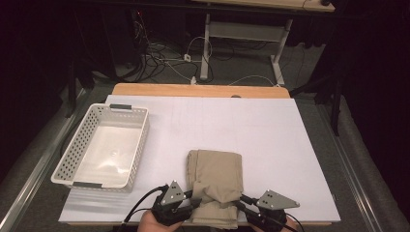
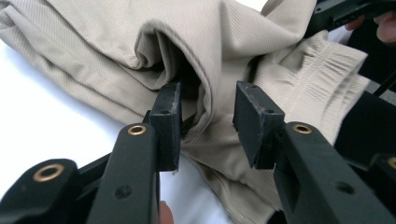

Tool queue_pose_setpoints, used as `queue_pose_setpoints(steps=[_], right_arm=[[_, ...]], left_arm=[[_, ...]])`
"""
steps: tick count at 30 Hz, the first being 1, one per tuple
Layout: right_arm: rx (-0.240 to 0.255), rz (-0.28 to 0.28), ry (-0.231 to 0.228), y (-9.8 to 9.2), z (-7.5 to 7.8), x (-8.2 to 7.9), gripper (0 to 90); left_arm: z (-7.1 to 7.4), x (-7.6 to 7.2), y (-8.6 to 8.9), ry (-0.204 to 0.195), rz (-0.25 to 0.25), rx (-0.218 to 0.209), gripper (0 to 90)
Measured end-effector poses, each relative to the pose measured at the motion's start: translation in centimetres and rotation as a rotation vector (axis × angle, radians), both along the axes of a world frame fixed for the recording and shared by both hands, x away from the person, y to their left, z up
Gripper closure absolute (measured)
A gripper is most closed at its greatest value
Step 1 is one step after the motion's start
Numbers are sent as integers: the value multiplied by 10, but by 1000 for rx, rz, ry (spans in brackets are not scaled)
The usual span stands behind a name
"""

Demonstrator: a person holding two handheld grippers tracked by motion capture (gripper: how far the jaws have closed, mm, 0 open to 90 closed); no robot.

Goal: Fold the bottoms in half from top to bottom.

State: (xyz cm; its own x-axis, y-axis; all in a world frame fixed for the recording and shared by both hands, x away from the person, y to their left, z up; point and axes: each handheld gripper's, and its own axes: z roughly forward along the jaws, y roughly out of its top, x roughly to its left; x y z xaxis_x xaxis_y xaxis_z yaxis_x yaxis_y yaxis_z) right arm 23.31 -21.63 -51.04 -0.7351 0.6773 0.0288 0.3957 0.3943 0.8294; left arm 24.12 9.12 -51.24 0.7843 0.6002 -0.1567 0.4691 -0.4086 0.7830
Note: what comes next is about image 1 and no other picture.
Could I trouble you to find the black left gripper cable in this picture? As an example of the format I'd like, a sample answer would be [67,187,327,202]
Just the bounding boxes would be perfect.
[119,184,169,232]

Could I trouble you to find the looped white cable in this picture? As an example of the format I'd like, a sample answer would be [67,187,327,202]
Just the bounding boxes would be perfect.
[187,36,214,62]

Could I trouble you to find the white perforated plastic basket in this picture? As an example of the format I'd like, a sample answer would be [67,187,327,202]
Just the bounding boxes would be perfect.
[50,103,151,193]

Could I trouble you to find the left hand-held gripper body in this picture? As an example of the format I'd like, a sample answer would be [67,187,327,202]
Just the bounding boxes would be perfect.
[151,180,195,227]

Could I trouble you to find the khaki pants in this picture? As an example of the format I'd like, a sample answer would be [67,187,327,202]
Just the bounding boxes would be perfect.
[186,149,244,230]

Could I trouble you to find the long white floor cable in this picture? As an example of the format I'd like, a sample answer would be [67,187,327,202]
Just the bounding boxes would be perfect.
[228,74,281,88]

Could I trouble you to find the aluminium floor rail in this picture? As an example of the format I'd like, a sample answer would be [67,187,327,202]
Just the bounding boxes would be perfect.
[317,102,385,232]
[0,88,90,232]

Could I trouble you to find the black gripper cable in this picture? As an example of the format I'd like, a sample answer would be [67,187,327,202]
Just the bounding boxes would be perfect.
[119,184,169,232]
[260,212,301,232]

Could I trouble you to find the white table cover sheet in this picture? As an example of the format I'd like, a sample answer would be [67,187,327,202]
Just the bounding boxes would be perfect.
[58,94,341,224]

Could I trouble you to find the tangle of black cables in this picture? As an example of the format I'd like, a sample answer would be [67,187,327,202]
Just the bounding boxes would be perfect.
[129,9,216,84]

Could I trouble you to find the white-framed desk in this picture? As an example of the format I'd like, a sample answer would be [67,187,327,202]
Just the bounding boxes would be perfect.
[191,0,337,86]

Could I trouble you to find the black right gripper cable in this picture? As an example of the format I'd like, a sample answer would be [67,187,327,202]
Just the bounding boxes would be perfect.
[260,212,301,232]

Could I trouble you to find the person's left hand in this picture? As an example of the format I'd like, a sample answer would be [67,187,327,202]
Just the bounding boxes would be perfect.
[137,211,183,232]

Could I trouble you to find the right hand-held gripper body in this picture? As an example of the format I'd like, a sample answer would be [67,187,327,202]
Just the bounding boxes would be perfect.
[246,189,301,232]

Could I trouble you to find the white cable with plug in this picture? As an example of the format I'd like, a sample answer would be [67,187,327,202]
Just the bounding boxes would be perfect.
[161,59,198,86]

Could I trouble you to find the black metal stand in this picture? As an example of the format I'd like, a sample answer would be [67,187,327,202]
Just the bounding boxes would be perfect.
[288,61,344,137]
[64,59,96,119]

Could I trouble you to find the black computer tower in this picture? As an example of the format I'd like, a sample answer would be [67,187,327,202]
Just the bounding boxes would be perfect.
[104,8,144,67]

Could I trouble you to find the person's right hand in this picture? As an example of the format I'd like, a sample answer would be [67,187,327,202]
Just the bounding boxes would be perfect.
[279,217,299,232]

